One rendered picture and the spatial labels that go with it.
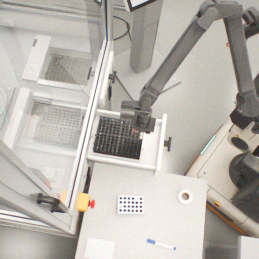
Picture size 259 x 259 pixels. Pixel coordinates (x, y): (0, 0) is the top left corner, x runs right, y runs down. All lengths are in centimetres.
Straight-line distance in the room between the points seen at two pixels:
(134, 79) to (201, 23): 162
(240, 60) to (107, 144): 70
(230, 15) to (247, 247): 105
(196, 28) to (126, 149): 65
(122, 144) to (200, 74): 151
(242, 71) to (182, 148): 137
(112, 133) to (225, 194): 98
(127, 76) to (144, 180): 129
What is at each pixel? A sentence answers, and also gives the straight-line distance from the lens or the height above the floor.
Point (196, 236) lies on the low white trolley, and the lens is 155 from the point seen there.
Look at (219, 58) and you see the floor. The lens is 295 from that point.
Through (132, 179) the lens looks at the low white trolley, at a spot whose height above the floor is 76.
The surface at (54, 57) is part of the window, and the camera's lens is 75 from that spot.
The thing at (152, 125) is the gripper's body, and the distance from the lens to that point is 130.
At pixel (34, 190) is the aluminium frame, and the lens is 71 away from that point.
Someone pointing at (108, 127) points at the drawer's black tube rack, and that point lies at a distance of 150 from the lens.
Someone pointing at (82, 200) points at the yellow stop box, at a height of 91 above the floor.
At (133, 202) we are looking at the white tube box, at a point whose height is 79.
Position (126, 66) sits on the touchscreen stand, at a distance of 268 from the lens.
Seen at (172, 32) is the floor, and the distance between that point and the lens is 301.
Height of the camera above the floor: 226
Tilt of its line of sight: 68 degrees down
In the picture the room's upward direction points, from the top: 7 degrees clockwise
